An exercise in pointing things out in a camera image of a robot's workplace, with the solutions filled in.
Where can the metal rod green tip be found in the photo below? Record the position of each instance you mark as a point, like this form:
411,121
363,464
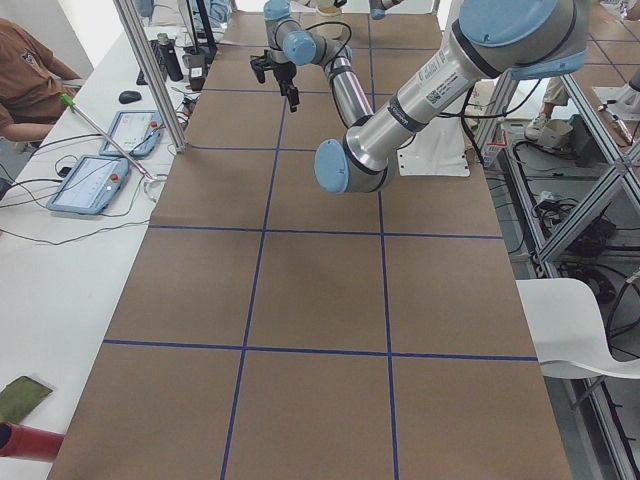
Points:
69,102

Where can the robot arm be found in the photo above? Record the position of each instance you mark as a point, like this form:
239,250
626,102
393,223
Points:
532,39
378,8

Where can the black computer mouse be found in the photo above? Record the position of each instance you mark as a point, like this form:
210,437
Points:
129,96

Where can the far blue teach pendant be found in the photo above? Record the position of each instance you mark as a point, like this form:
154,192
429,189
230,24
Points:
136,131

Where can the cream waste bin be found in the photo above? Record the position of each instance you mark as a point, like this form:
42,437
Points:
329,18

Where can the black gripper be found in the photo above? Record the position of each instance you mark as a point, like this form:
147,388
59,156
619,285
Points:
283,71

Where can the white plastic chair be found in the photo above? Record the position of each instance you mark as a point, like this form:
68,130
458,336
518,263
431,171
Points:
567,331

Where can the aluminium frame post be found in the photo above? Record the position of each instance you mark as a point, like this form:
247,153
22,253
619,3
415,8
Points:
148,64

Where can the blue teach pendant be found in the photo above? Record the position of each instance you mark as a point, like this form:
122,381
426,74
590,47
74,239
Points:
136,131
90,185

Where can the near blue teach pendant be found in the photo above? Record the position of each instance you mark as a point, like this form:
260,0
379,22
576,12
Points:
90,185

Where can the seated person brown shirt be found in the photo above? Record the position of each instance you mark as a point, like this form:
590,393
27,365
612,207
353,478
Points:
33,80

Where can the green cloth pouch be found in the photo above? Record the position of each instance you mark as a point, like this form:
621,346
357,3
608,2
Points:
20,397

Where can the red cylinder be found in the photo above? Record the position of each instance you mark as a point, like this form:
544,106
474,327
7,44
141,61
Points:
28,443

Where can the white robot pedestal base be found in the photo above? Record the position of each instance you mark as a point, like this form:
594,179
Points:
440,149

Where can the black bottle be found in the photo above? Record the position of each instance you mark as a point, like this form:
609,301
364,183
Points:
167,49

